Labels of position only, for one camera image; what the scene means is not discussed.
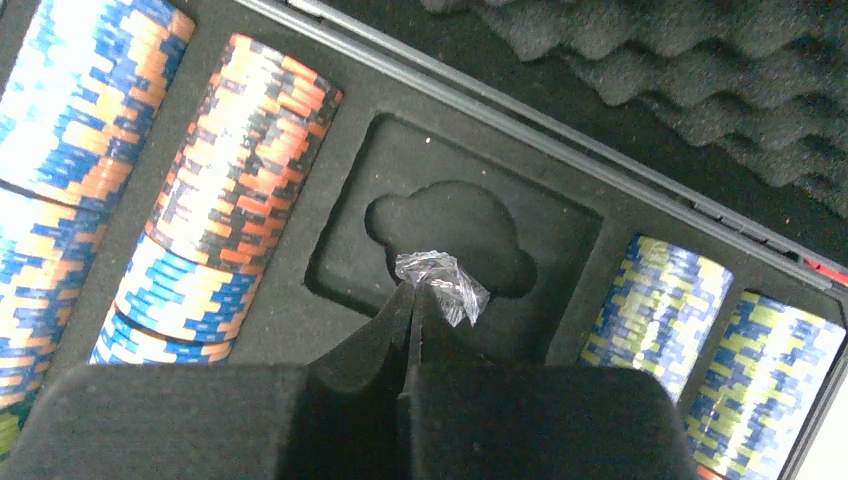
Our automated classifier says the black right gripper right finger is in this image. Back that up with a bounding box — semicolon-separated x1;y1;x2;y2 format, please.
401;286;696;479

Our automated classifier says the black poker set case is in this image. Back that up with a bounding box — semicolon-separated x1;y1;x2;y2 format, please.
0;0;848;480

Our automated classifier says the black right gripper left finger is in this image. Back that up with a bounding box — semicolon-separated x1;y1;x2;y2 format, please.
1;283;415;479

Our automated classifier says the green orange chip row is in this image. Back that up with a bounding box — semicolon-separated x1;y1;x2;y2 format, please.
685;291;846;480

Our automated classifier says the green purple chip row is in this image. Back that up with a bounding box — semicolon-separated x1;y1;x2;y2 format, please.
579;235;734;401

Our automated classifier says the clear plastic wrap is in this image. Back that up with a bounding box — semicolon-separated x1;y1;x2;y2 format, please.
394;250;491;327

